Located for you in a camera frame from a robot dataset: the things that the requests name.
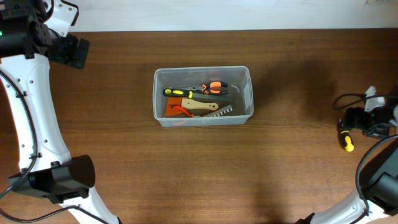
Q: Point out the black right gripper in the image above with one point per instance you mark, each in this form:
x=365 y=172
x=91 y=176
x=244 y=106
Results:
x=348 y=121

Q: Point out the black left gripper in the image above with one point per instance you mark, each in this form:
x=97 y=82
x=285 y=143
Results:
x=78 y=53

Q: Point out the yellow black screwdriver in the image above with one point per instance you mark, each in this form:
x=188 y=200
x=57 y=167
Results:
x=344 y=136

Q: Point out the metal file yellow black handle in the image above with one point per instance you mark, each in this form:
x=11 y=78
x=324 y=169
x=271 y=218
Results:
x=170 y=92

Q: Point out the clear plastic container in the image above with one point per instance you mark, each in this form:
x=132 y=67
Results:
x=239 y=88

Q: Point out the orange scraper wooden handle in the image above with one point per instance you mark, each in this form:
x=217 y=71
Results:
x=188 y=104

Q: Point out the small red cutting pliers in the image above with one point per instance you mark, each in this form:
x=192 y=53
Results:
x=184 y=111

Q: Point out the long nose pliers orange black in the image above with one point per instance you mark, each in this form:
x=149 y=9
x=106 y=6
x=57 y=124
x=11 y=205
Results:
x=212 y=88

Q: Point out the orange socket bit holder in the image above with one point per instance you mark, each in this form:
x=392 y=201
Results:
x=220 y=112

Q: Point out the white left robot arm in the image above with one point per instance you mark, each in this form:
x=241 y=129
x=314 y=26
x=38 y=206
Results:
x=34 y=34

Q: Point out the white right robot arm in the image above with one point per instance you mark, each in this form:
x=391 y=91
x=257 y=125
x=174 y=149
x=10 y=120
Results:
x=375 y=193

